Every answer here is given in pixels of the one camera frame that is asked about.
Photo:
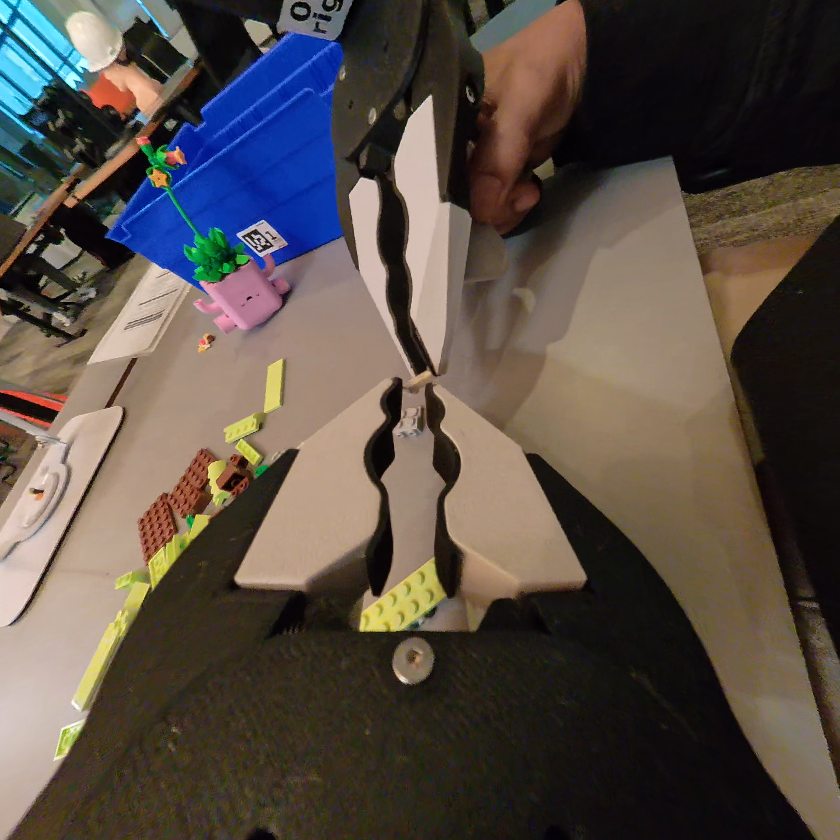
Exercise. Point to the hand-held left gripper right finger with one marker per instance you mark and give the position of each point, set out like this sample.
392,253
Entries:
505,518

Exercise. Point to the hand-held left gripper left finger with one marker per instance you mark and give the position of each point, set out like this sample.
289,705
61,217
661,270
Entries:
315,512

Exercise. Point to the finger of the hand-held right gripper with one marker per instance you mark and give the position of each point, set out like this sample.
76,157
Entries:
371,236
436,275

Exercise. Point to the small tan plate brick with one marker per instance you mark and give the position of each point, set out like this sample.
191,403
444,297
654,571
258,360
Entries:
420,379

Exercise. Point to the pile of toy bricks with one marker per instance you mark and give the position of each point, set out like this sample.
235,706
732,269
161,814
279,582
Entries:
190,485

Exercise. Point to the small grey bracket brick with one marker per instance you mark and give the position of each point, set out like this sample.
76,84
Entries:
410,425

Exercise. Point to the person's right forearm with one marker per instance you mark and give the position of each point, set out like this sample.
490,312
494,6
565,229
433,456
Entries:
689,79

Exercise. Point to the person's right hand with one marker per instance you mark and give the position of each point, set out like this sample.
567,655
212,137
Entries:
525,98

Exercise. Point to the blue plastic bin with tag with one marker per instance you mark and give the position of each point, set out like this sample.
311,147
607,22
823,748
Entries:
262,164

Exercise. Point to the pink toy brick plant pot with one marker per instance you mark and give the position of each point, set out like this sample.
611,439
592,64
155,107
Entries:
246,302

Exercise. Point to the small orange toy piece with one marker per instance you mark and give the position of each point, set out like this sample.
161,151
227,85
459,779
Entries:
206,341

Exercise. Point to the white printed paper sheet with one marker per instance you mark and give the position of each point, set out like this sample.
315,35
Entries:
144,312

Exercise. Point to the white book stand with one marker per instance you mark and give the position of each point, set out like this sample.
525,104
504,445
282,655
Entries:
85,446

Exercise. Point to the wooden desk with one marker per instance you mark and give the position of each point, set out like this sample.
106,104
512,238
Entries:
85,184

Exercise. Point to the white hard hat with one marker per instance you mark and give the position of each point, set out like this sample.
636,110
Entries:
92,39

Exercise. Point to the person's black clothed torso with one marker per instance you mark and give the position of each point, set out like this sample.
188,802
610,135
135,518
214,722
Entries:
794,426

